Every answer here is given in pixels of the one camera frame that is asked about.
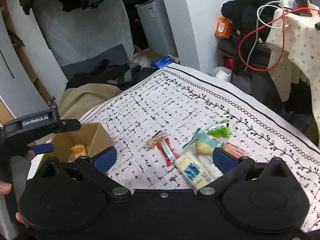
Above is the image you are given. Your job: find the orange pink snack packet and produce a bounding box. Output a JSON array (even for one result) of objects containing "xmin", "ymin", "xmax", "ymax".
[{"xmin": 222, "ymin": 142, "xmax": 249, "ymax": 158}]

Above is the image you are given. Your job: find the tan blanket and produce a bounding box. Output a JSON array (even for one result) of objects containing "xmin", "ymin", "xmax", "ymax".
[{"xmin": 58, "ymin": 83, "xmax": 123, "ymax": 120}]

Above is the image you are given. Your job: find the teal round cookie packet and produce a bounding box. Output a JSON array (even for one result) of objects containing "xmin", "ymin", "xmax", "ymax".
[{"xmin": 182, "ymin": 128, "xmax": 223, "ymax": 155}]

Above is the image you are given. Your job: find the brown cardboard box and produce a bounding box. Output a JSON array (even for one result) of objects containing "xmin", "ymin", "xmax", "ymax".
[{"xmin": 39, "ymin": 122, "xmax": 113, "ymax": 166}]

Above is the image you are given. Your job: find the floral cream cloth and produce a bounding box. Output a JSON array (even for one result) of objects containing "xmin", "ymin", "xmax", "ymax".
[{"xmin": 266, "ymin": 9, "xmax": 319, "ymax": 126}]

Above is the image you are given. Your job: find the red cable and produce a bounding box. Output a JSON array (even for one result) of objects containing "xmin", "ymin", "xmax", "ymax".
[{"xmin": 237, "ymin": 6, "xmax": 320, "ymax": 73}]

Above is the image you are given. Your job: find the black plush toy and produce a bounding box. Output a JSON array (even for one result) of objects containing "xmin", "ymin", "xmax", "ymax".
[{"xmin": 221, "ymin": 0, "xmax": 278, "ymax": 75}]

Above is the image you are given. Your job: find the bright green snack packet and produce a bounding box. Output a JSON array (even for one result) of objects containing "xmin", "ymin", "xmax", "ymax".
[{"xmin": 205, "ymin": 119, "xmax": 232, "ymax": 138}]

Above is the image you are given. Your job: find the orange tissue box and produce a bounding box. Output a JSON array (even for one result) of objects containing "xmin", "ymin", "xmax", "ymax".
[{"xmin": 214, "ymin": 16, "xmax": 233, "ymax": 38}]

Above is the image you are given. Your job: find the small peanut brittle packet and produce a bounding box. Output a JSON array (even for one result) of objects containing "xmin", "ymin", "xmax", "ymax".
[{"xmin": 146, "ymin": 131, "xmax": 168, "ymax": 148}]

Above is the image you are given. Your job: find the blue foil bag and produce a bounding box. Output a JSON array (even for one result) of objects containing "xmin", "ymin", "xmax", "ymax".
[{"xmin": 150, "ymin": 55, "xmax": 172, "ymax": 69}]

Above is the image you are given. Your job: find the white cup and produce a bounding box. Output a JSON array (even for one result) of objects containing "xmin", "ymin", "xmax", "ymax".
[{"xmin": 213, "ymin": 67, "xmax": 232, "ymax": 82}]

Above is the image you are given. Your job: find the orange rice cracker packet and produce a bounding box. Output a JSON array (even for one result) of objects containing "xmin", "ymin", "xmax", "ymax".
[{"xmin": 71, "ymin": 144, "xmax": 87, "ymax": 159}]

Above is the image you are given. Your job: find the dark clothes pile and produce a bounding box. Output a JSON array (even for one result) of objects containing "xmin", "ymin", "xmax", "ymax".
[{"xmin": 65, "ymin": 59, "xmax": 157, "ymax": 90}]

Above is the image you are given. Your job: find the person's left hand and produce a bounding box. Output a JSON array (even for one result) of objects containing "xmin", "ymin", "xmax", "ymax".
[{"xmin": 0, "ymin": 150, "xmax": 36, "ymax": 224}]

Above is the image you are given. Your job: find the white mini fridge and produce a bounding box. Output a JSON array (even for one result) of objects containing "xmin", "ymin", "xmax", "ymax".
[{"xmin": 136, "ymin": 0, "xmax": 177, "ymax": 56}]

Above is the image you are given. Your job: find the long white blueberry bar packet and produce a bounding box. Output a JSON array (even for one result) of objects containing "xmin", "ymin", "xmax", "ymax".
[{"xmin": 174, "ymin": 150, "xmax": 222, "ymax": 191}]

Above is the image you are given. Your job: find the white cable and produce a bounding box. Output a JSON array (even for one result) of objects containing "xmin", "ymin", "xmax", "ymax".
[{"xmin": 243, "ymin": 0, "xmax": 290, "ymax": 72}]

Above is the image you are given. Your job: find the white black-patterned tablecloth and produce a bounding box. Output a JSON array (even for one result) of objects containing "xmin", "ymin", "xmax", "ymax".
[{"xmin": 80, "ymin": 63, "xmax": 319, "ymax": 232}]

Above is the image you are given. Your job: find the red and blue candy packet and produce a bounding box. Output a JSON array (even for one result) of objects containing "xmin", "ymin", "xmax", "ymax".
[{"xmin": 156, "ymin": 138, "xmax": 179, "ymax": 167}]

